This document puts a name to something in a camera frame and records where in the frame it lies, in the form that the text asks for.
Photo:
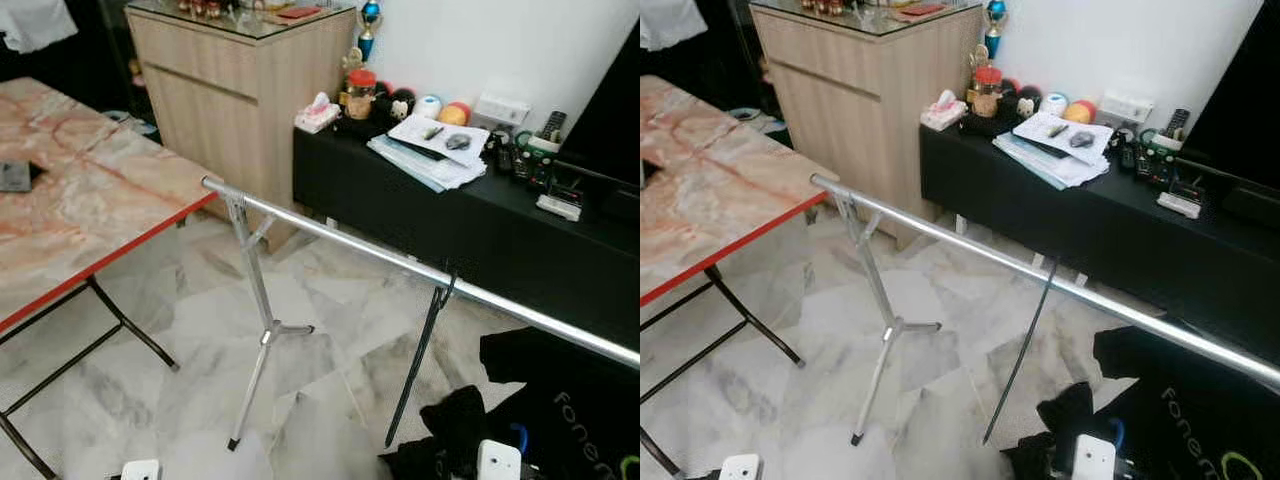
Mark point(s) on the small white box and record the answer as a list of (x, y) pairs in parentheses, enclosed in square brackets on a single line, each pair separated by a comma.
[(1180, 204), (558, 207)]

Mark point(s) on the green white mug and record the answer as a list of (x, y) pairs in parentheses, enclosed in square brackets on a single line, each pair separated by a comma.
[(1160, 145), (535, 148)]

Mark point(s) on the red flat case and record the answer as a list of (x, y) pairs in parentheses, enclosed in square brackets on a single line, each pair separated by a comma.
[(922, 10), (298, 12)]

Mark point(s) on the small gold trophy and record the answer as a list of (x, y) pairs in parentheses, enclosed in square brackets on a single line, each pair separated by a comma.
[(978, 58), (352, 62)]

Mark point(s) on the marble pattern folding table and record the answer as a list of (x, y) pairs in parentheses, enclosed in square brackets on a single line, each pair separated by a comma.
[(700, 190), (90, 190)]

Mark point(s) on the jar with red lid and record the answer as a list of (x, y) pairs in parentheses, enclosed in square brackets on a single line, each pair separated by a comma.
[(987, 90), (360, 95)]

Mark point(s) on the light wooden cabinet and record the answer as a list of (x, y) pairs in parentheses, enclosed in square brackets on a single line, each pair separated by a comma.
[(230, 110), (860, 110)]

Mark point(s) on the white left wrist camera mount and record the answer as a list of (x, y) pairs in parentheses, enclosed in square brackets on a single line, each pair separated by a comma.
[(140, 470), (740, 467)]

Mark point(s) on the black remote control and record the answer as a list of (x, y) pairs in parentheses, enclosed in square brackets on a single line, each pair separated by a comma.
[(552, 125), (505, 158), (1177, 122), (1128, 155)]

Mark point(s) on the blue trophy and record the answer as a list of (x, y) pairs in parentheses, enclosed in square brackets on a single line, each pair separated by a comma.
[(370, 20), (996, 20)]

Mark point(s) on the pink white tissue box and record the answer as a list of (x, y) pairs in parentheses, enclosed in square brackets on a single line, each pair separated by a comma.
[(317, 115), (943, 110)]

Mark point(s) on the orange red round toy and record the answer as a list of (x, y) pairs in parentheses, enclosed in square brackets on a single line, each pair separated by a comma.
[(455, 113), (1080, 110)]

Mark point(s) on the black tv console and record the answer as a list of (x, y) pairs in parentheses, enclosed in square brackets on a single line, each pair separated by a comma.
[(1080, 230), (450, 230)]

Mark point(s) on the white teal object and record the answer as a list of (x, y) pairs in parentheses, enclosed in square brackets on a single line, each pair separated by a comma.
[(755, 118), (130, 120)]

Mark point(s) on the white cloth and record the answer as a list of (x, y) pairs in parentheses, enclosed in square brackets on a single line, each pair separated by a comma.
[(30, 22), (668, 20)]

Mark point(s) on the black printed t-shirt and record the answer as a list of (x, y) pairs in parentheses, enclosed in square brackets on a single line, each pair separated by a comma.
[(570, 400), (1190, 420)]

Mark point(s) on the silver metal clothes rack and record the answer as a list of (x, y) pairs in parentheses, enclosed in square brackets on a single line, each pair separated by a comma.
[(1000, 258), (350, 243)]

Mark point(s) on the white socket plate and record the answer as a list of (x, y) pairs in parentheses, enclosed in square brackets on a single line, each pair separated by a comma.
[(1125, 105), (500, 108)]

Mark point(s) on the black television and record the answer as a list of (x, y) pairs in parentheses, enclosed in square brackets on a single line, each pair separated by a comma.
[(615, 120), (1240, 100)]

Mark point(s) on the dark pen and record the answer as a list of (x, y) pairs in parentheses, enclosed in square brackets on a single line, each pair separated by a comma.
[(432, 132), (1057, 130)]

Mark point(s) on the white blue round toy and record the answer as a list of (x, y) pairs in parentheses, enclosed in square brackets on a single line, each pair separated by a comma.
[(428, 106), (1053, 103)]

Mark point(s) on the black mouse plush toy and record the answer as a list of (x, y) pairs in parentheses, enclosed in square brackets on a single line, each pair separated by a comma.
[(402, 103), (1025, 100)]

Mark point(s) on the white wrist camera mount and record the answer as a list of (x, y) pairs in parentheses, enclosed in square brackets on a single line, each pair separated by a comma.
[(1093, 458), (740, 467), (498, 460), (140, 470)]

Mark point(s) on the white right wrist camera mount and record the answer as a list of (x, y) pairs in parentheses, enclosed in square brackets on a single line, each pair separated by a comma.
[(1093, 458), (498, 460)]

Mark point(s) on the stack of white papers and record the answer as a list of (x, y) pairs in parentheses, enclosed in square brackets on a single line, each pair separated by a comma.
[(425, 165), (1050, 160)]

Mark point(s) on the black display cabinet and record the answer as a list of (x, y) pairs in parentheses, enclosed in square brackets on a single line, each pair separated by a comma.
[(725, 50), (100, 50)]

